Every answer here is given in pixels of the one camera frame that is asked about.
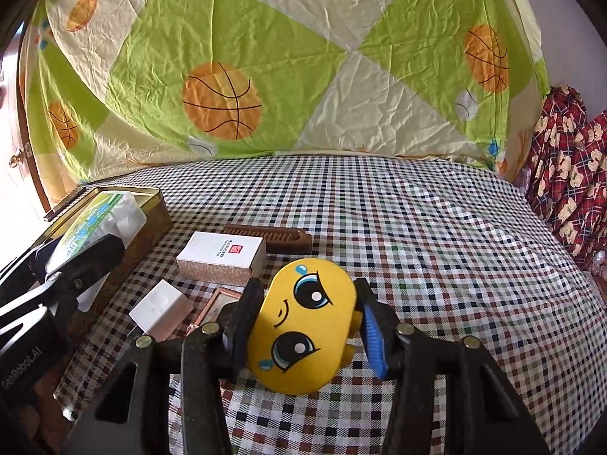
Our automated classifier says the brown comb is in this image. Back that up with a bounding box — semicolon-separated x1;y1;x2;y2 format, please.
223;223;313;257

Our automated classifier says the red plaid bear print cloth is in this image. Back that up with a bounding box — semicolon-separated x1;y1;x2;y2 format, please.
524;84;607;271

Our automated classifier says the small white box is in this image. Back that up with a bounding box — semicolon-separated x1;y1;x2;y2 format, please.
129;279;194;342

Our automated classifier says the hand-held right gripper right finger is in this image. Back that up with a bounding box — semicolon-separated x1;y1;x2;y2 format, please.
353;277;553;455

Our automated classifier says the dark mobile phone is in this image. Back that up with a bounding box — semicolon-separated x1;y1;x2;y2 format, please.
44;185;88;221

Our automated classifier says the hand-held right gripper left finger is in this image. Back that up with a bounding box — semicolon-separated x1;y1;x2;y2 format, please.
61;277;264;455

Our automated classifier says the clear plastic packet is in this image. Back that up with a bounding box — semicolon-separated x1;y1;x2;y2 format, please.
590;251;607;290

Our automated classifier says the white card box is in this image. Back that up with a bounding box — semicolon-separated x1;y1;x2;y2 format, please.
176;231;266;281

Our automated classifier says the yellow face box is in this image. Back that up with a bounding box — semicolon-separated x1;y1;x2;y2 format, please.
247;257;359;395

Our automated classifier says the checkered tablecloth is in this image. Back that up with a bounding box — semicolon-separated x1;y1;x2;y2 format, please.
52;154;607;455

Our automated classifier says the green and white plastic box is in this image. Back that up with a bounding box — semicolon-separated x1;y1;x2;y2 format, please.
52;191;148;266

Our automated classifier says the brown wooden door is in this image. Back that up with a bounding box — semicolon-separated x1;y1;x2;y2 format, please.
0;24;50;247

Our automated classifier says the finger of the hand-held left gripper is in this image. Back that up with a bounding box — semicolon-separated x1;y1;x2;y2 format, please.
0;234;127;328
0;238;60;290

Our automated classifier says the small brown framed box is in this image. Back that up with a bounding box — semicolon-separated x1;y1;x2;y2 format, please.
190;285;245;337

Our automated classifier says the brass door handle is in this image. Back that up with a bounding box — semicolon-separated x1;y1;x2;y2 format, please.
8;144;34;169

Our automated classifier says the green basketball print bed sheet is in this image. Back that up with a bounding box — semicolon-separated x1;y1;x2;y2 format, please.
21;0;551;185

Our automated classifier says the gold metal tin box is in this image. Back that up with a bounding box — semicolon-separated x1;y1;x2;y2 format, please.
19;186;174;347

